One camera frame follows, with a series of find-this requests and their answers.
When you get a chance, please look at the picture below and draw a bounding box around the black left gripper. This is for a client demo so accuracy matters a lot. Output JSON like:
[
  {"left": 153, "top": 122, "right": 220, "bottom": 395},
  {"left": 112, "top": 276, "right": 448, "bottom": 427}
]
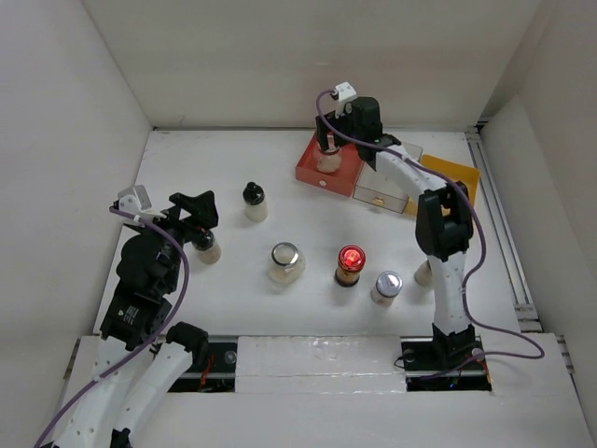
[{"left": 133, "top": 189, "right": 218, "bottom": 290}]

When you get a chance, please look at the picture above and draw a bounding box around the glass jar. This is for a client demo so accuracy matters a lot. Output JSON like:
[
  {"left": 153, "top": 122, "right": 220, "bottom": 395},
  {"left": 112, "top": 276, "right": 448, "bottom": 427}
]
[
  {"left": 269, "top": 242, "right": 306, "bottom": 285},
  {"left": 314, "top": 133, "right": 342, "bottom": 174}
]

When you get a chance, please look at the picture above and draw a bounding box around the black-capped white bottle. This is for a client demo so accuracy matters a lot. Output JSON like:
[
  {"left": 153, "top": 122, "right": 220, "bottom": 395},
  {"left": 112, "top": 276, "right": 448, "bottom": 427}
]
[{"left": 243, "top": 181, "right": 268, "bottom": 222}]

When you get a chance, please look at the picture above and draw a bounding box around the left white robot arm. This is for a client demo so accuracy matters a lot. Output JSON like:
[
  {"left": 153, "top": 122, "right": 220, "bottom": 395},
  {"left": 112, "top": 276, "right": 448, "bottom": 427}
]
[{"left": 35, "top": 185, "right": 219, "bottom": 447}]

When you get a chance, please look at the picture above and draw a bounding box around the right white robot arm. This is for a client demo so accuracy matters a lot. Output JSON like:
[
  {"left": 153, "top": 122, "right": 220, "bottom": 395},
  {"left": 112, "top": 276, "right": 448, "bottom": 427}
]
[{"left": 316, "top": 89, "right": 477, "bottom": 380}]

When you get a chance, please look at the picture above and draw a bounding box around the black-capped bottle near left gripper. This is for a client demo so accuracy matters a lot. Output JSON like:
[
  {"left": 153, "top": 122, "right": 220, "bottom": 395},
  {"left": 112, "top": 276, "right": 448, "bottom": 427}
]
[{"left": 192, "top": 230, "right": 221, "bottom": 264}]

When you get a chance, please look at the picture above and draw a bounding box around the red plastic bin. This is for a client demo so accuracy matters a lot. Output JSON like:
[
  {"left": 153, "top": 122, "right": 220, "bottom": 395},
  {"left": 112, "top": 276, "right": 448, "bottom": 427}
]
[{"left": 295, "top": 135, "right": 364, "bottom": 197}]

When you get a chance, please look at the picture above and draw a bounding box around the clear plastic bin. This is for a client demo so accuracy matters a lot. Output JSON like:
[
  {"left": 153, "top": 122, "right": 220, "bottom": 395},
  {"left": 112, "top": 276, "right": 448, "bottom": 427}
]
[{"left": 353, "top": 163, "right": 416, "bottom": 216}]

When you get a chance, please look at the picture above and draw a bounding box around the red-capped dark sauce bottle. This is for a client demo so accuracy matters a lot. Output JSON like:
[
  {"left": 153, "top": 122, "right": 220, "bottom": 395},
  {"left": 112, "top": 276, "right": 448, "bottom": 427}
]
[{"left": 335, "top": 245, "right": 366, "bottom": 287}]

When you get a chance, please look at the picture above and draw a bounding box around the yellow plastic bin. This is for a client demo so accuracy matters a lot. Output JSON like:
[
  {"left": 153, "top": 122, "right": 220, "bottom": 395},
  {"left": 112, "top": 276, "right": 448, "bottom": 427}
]
[{"left": 420, "top": 154, "right": 480, "bottom": 205}]

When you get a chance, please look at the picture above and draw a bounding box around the silver-lid small jar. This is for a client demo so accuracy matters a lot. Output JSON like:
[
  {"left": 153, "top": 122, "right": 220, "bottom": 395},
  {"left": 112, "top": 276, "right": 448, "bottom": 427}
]
[{"left": 370, "top": 271, "right": 403, "bottom": 307}]

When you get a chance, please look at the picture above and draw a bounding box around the silver-capped white shaker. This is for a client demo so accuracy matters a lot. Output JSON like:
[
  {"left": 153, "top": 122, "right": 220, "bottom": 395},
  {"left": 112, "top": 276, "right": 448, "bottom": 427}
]
[{"left": 414, "top": 260, "right": 433, "bottom": 288}]

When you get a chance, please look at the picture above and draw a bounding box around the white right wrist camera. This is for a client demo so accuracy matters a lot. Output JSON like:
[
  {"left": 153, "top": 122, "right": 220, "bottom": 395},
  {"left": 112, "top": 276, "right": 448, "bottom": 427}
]
[{"left": 330, "top": 82, "right": 357, "bottom": 118}]

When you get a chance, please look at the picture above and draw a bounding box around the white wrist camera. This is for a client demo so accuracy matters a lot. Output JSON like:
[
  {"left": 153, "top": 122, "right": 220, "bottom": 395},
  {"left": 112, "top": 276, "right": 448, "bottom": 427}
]
[
  {"left": 113, "top": 185, "right": 165, "bottom": 219},
  {"left": 330, "top": 82, "right": 357, "bottom": 118}
]

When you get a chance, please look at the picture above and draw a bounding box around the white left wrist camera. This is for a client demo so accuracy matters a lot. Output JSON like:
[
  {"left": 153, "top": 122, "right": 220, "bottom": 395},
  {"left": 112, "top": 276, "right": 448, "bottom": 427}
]
[{"left": 113, "top": 185, "right": 165, "bottom": 219}]

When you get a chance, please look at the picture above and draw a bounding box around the aluminium side rail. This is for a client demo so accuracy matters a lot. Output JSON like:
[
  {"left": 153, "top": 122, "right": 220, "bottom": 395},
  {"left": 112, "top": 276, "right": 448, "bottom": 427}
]
[{"left": 465, "top": 127, "right": 544, "bottom": 333}]

